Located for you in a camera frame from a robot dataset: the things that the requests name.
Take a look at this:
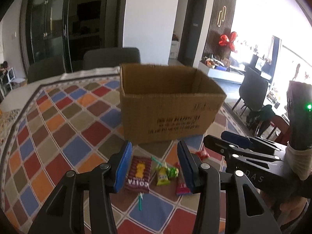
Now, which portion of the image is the brown cardboard box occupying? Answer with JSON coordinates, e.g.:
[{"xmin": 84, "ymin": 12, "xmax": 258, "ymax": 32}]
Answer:
[{"xmin": 119, "ymin": 63, "xmax": 227, "ymax": 145}]

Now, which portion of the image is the yellow candy packet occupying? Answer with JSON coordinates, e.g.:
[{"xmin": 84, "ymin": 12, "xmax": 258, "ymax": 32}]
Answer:
[{"xmin": 156, "ymin": 167, "xmax": 170, "ymax": 187}]

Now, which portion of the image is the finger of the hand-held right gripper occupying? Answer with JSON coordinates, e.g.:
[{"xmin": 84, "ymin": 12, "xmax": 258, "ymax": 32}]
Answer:
[
  {"xmin": 203, "ymin": 135, "xmax": 284, "ymax": 162},
  {"xmin": 221, "ymin": 131, "xmax": 288, "ymax": 155}
]

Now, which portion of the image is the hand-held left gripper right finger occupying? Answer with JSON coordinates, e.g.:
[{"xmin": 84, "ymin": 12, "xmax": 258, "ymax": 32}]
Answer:
[{"xmin": 177, "ymin": 140, "xmax": 283, "ymax": 234}]

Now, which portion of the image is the red foil balloon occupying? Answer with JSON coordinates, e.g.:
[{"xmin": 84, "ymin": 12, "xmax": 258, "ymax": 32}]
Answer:
[{"xmin": 219, "ymin": 31, "xmax": 240, "ymax": 53}]

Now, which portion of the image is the brown cola candy packet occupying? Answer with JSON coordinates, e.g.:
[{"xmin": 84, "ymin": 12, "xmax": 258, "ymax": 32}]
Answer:
[{"xmin": 124, "ymin": 155, "xmax": 153, "ymax": 194}]

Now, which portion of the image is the grey dining chair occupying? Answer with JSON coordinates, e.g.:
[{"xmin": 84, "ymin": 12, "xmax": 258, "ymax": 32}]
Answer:
[
  {"xmin": 83, "ymin": 47, "xmax": 142, "ymax": 70},
  {"xmin": 231, "ymin": 66, "xmax": 270, "ymax": 114},
  {"xmin": 27, "ymin": 57, "xmax": 67, "ymax": 83}
]

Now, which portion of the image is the green candy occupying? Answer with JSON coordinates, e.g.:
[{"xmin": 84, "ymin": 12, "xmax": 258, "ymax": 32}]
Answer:
[{"xmin": 167, "ymin": 166, "xmax": 179, "ymax": 179}]

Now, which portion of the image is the black glass sliding door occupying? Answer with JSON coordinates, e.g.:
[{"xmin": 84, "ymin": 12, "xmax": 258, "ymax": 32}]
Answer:
[{"xmin": 19, "ymin": 0, "xmax": 127, "ymax": 66}]

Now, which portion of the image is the white stool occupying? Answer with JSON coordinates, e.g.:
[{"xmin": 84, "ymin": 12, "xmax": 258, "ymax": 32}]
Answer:
[{"xmin": 0, "ymin": 61, "xmax": 15, "ymax": 95}]

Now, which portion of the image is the dark green cloth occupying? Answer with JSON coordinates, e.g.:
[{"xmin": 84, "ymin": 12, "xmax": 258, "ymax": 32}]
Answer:
[{"xmin": 245, "ymin": 105, "xmax": 276, "ymax": 137}]

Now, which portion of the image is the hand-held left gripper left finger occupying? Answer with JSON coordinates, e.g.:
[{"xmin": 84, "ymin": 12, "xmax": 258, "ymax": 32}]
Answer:
[{"xmin": 28, "ymin": 141, "xmax": 133, "ymax": 234}]

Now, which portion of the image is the red candy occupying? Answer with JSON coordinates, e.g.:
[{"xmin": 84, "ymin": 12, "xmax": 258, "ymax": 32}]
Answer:
[{"xmin": 195, "ymin": 150, "xmax": 210, "ymax": 160}]

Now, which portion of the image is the black piano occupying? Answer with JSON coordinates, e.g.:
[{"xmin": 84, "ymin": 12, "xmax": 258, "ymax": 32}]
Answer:
[{"xmin": 250, "ymin": 54, "xmax": 275, "ymax": 78}]

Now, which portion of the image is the dark hallway door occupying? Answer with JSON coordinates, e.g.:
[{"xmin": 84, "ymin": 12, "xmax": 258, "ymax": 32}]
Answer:
[{"xmin": 177, "ymin": 0, "xmax": 208, "ymax": 66}]

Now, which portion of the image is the white shelf unit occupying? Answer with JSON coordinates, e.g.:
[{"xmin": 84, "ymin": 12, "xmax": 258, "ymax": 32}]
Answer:
[{"xmin": 169, "ymin": 35, "xmax": 181, "ymax": 59}]

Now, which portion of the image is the red wooden chair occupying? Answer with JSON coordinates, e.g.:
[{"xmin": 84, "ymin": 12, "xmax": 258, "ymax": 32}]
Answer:
[{"xmin": 258, "ymin": 116, "xmax": 292, "ymax": 143}]

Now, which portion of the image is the dark slatted wall cabinet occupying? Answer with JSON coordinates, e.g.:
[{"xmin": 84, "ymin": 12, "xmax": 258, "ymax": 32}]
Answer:
[{"xmin": 203, "ymin": 0, "xmax": 237, "ymax": 61}]

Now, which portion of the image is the pink red snack packet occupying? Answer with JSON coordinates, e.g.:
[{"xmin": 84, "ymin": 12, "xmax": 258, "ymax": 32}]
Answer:
[{"xmin": 176, "ymin": 173, "xmax": 193, "ymax": 196}]

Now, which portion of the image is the white low cabinet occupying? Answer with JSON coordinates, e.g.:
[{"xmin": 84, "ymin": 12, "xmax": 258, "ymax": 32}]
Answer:
[{"xmin": 198, "ymin": 61, "xmax": 246, "ymax": 84}]

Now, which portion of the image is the colourful diamond pattern tablecloth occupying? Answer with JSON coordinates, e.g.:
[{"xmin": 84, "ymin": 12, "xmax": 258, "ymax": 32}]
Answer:
[{"xmin": 0, "ymin": 78, "xmax": 246, "ymax": 234}]

